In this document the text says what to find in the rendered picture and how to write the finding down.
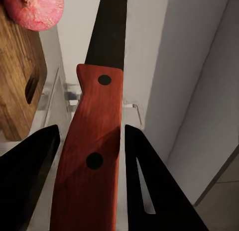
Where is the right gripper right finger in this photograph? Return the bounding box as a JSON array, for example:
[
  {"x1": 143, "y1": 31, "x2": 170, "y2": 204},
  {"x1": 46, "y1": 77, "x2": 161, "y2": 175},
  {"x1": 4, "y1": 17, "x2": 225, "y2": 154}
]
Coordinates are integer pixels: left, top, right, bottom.
[{"x1": 124, "y1": 124, "x2": 209, "y2": 231}]

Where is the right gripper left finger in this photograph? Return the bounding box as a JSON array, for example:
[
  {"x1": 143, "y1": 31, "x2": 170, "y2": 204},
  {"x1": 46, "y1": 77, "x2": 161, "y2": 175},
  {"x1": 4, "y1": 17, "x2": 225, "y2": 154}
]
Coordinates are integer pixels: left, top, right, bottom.
[{"x1": 0, "y1": 124, "x2": 60, "y2": 231}]

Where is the vidalia onion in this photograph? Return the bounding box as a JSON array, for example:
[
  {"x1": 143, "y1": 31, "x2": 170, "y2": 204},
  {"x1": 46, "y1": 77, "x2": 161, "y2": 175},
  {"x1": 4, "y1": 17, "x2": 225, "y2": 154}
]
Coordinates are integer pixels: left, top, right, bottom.
[{"x1": 3, "y1": 0, "x2": 64, "y2": 31}]

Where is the parer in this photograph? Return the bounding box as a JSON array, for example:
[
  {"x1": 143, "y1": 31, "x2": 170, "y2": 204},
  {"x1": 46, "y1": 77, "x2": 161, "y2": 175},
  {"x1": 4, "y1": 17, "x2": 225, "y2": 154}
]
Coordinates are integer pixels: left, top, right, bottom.
[{"x1": 49, "y1": 0, "x2": 127, "y2": 231}]

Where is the cutting board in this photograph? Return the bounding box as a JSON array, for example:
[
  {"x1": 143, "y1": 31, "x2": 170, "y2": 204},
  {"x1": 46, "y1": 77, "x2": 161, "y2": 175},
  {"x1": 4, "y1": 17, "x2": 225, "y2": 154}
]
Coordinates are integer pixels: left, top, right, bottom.
[{"x1": 0, "y1": 0, "x2": 47, "y2": 142}]

